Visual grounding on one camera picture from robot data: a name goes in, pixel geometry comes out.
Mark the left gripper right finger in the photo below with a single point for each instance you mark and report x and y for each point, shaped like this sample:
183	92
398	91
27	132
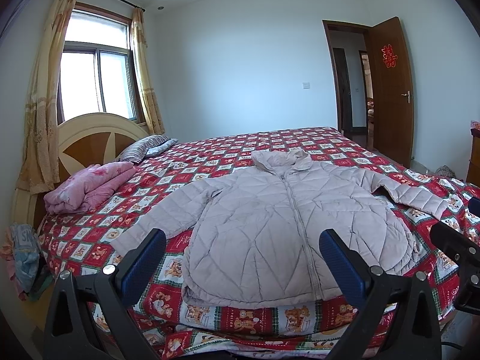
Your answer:
414	332

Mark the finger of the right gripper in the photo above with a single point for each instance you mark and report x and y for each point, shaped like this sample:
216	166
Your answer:
474	206

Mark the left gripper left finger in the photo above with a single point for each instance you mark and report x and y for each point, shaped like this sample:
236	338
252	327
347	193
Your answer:
71	332

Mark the beige quilted puffer jacket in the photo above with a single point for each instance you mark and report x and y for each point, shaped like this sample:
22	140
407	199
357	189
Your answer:
255	232

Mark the grey clothes on floor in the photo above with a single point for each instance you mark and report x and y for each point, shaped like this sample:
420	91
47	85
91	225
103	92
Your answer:
445	172

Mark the clothes pile beside bed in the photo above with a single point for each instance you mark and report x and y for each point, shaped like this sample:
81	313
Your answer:
26	265

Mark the wooden dresser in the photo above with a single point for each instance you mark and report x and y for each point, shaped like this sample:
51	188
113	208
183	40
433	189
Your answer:
473	175

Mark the red patchwork bed quilt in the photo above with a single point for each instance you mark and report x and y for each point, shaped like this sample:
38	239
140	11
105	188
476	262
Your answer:
82	244

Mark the pink folded blanket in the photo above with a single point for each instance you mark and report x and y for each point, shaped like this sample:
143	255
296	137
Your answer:
89	188

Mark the brown wooden door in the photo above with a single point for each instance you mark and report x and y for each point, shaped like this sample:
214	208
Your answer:
393	116

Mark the left yellow curtain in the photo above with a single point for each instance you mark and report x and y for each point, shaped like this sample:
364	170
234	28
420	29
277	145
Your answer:
40	168

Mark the yellow curtain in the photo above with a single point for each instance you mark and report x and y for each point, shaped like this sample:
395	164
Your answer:
146	90
40	168

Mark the striped grey pillow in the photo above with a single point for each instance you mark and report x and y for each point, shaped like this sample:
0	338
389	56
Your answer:
147	147

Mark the cream wooden headboard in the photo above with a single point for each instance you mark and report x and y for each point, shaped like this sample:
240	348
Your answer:
95	138

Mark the red double happiness decoration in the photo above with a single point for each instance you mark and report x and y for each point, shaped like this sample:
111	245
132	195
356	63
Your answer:
389	57

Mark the right yellow curtain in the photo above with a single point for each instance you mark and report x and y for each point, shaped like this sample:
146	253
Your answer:
146	90

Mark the silver door handle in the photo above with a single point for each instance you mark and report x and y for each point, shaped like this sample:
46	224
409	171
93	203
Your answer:
407	96

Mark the window with brown frame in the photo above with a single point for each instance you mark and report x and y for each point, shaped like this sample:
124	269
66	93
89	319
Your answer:
97	72

